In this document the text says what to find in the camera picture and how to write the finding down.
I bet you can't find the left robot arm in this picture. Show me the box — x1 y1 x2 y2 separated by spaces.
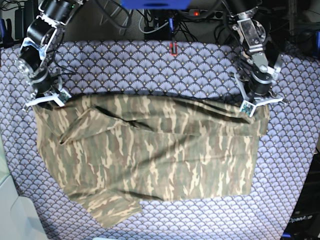
222 0 284 117

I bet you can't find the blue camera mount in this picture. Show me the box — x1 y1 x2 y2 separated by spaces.
121 0 191 10

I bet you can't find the light green cloth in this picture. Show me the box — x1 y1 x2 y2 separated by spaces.
0 144 48 240

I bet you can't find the red black table clamp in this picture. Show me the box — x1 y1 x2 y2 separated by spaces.
169 41 178 57

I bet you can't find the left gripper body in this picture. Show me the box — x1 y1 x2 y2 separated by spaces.
229 72 284 118

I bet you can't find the black OpenArm box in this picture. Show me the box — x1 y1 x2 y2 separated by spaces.
281 153 320 240

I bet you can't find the camouflage T-shirt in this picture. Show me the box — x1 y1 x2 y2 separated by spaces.
32 94 270 228

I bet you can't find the black power strip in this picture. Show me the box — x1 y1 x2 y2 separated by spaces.
188 9 223 19

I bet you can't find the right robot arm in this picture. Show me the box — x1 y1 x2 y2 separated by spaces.
15 0 85 107

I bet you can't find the blue clamp edge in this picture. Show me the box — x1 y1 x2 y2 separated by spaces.
0 18 14 48
312 31 320 59

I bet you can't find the blue clamp right edge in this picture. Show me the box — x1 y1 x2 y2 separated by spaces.
312 31 320 59

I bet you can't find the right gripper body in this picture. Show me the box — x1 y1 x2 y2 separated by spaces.
24 72 71 112

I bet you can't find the blue clamp left edge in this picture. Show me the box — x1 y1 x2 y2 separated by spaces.
0 18 14 48

